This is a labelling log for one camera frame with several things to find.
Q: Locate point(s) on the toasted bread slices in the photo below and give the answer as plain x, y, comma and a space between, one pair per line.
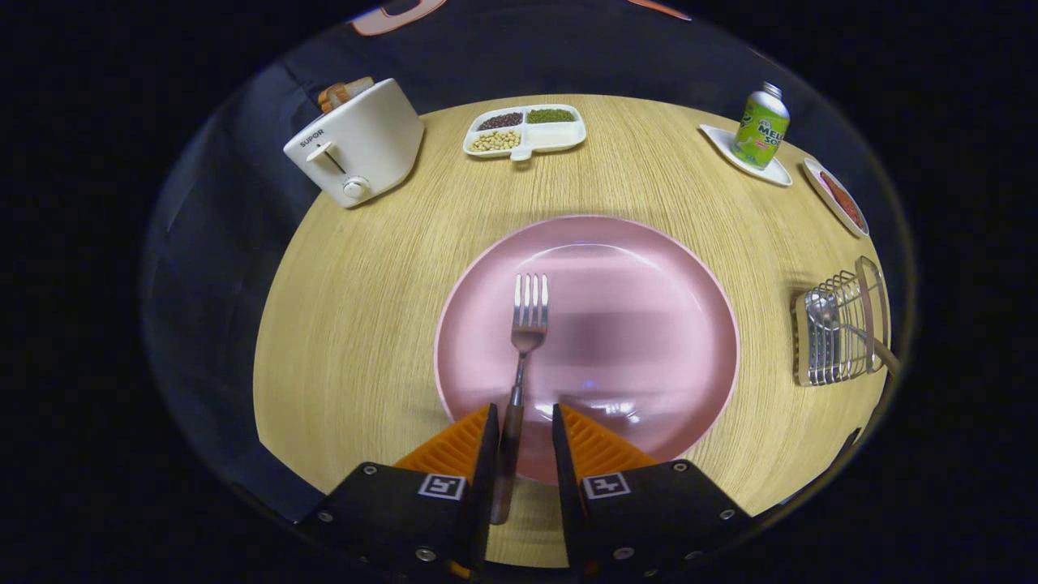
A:
345, 92

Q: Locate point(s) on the white divided dish with beans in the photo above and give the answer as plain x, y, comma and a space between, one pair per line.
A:
559, 136

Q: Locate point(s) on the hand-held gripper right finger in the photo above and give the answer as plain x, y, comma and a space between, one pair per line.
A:
649, 511

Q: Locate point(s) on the white oval dish with meat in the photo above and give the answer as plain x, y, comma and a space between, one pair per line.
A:
843, 203

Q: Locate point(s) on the white square coaster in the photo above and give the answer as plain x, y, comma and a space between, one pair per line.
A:
774, 173

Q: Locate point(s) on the pink round plate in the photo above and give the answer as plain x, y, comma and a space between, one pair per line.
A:
632, 341

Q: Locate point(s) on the green soda bottle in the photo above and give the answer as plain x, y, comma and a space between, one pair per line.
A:
760, 130

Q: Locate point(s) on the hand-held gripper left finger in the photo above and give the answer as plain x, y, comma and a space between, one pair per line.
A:
389, 511

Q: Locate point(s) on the white toaster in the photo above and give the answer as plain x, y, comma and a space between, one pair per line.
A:
365, 146

